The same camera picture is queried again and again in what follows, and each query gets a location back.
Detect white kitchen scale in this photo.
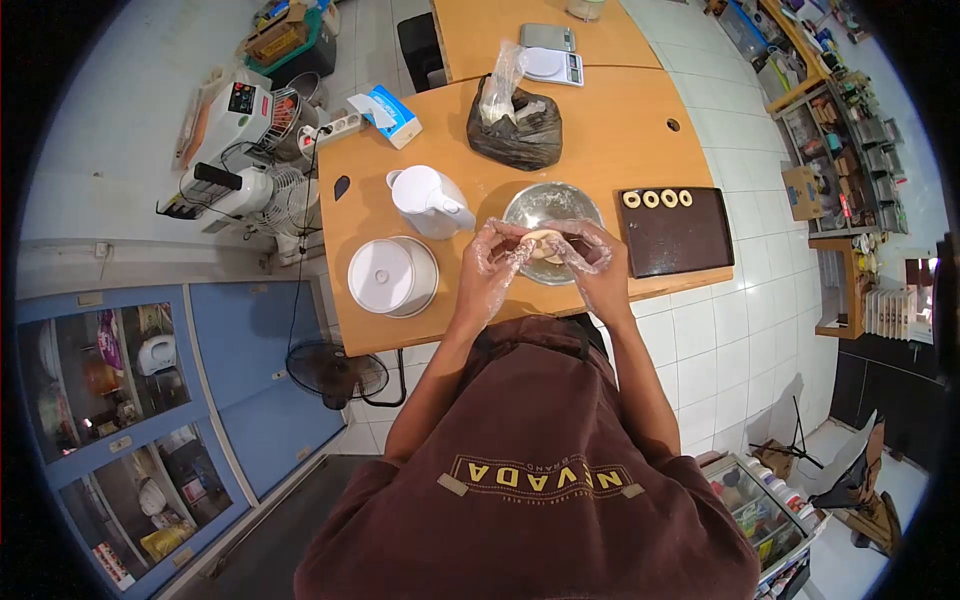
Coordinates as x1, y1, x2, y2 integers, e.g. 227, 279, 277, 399
520, 46, 585, 88

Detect crate with cardboard boxes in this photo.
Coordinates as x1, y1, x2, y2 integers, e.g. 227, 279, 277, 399
241, 0, 340, 78

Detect cluttered wooden desk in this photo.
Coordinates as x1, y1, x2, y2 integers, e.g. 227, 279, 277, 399
705, 0, 835, 114

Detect clear plastic bag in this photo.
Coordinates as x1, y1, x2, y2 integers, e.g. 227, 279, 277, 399
477, 41, 549, 126

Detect black plastic bag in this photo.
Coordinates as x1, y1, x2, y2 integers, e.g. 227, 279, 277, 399
465, 75, 564, 172

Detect small wooden shelf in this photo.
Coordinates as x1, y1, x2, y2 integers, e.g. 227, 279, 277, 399
808, 236, 880, 340

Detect steel mixing bowl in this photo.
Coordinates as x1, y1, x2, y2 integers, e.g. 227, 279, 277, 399
501, 182, 606, 287

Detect blue glass-door cabinet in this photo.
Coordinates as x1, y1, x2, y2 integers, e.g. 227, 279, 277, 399
15, 281, 348, 600

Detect white power strip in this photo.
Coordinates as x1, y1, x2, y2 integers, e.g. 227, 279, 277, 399
297, 112, 366, 157

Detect dark brown baking tray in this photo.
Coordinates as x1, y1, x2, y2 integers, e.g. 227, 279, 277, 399
616, 186, 736, 280

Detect white plastic jug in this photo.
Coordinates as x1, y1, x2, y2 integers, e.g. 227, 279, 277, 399
385, 165, 477, 241

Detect black floor fan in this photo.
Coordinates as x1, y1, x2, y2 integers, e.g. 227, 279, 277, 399
285, 339, 408, 411

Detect person's body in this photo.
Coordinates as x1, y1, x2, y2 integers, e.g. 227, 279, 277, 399
294, 313, 762, 600

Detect silver kitchen scale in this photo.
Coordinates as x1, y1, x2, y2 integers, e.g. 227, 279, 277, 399
519, 22, 577, 53

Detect person's right hand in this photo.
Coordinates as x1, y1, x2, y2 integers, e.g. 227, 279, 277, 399
540, 219, 633, 322

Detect black stool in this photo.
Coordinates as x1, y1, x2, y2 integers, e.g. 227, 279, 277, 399
396, 12, 448, 94

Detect person's left fingers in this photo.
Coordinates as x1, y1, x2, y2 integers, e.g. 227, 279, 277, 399
483, 218, 538, 280

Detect full metal shelf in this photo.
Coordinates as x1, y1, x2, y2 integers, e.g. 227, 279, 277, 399
772, 73, 912, 238

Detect person's right fingers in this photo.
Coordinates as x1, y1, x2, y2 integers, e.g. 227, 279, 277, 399
540, 219, 601, 275

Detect glass display case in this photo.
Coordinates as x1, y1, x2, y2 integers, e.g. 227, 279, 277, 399
701, 451, 832, 600

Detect black tripod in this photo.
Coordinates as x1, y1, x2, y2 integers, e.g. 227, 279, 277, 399
750, 396, 825, 471

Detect white dough mixer machine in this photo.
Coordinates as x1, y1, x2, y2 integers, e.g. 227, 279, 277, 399
174, 81, 303, 171

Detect pale dough piece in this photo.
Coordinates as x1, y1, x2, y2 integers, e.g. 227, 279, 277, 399
520, 229, 567, 266

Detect cardboard box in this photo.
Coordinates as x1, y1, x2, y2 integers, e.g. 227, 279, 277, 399
780, 165, 826, 222

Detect white stand mixer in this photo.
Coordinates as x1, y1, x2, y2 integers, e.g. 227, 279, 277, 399
156, 161, 324, 265

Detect person's left hand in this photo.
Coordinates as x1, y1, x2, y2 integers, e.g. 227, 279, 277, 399
457, 217, 538, 322

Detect blue tissue box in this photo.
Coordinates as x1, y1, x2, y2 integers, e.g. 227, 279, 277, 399
347, 84, 423, 150

